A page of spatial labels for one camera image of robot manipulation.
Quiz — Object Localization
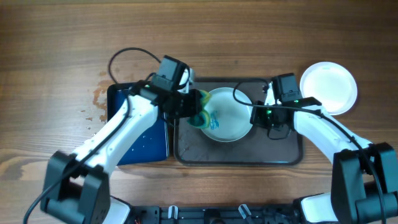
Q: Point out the white plate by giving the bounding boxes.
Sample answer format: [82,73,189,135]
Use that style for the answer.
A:
[300,62,358,116]
[202,87,252,142]

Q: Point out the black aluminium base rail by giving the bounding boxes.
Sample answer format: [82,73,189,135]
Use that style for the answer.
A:
[125,204,307,224]

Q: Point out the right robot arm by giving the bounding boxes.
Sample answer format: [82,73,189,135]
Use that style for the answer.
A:
[251,73,397,223]

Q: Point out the green yellow sponge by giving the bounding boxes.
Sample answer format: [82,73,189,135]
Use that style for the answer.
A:
[187,90,211,129]

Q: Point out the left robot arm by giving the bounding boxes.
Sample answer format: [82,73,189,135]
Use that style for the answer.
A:
[39,56,201,223]

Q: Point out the brown serving tray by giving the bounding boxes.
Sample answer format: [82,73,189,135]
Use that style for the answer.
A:
[173,77,304,166]

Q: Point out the black water tray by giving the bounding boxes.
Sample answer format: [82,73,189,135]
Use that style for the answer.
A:
[106,84,169,166]

